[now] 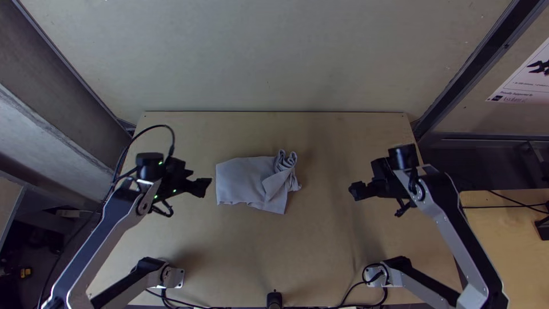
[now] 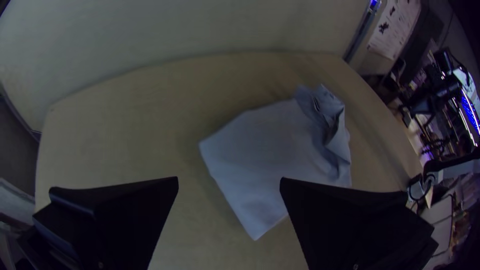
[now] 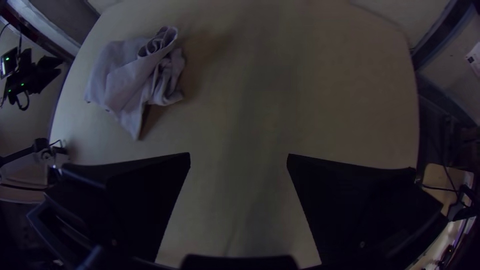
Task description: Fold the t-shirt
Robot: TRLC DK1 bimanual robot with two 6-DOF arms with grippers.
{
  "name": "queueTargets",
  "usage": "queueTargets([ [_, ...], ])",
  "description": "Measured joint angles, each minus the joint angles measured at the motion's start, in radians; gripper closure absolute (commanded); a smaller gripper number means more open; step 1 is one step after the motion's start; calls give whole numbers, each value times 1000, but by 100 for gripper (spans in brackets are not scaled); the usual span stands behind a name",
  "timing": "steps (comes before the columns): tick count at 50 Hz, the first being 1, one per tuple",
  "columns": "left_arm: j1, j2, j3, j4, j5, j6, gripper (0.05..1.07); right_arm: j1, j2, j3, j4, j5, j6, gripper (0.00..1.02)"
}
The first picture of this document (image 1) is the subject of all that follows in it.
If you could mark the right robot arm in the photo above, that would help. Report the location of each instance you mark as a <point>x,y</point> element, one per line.
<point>446,223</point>

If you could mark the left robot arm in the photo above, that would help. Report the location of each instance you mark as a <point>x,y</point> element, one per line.
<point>116,214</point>

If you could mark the white printed poster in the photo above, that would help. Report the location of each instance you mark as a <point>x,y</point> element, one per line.
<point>525,81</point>

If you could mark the grey t-shirt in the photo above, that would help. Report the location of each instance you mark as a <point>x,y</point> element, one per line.
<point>244,180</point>

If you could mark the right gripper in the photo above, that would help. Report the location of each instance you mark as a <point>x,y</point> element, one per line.
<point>364,189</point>

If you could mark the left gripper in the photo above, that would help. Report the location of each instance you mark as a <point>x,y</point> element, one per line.
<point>197,187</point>

